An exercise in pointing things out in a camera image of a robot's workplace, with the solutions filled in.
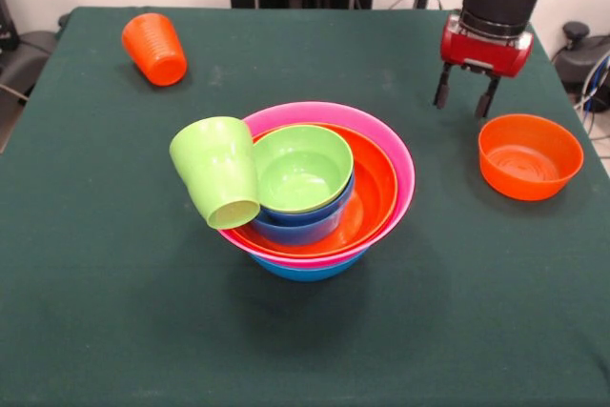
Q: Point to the large orange bowl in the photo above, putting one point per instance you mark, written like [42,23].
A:
[376,192]

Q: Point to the small green bowl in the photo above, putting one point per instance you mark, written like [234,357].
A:
[300,173]

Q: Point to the small orange bowl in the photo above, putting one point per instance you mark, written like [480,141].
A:
[524,183]

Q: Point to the small light blue bowl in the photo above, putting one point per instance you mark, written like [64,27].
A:
[300,234]

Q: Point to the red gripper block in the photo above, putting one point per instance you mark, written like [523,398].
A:
[481,52]

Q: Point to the dark green tablecloth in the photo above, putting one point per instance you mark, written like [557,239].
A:
[119,283]

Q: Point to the orange cup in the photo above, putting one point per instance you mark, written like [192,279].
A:
[157,49]

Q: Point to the green cup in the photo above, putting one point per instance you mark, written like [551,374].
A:
[219,168]

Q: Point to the small dark blue bowl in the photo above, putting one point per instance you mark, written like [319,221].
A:
[329,209]

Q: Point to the large pink bowl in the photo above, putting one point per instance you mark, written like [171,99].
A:
[381,126]

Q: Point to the black equipment box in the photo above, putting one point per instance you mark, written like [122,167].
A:
[7,26]

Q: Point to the grey wheeled base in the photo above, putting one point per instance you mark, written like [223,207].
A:
[28,54]
[581,59]

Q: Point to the large blue bowl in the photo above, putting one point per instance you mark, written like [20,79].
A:
[305,273]

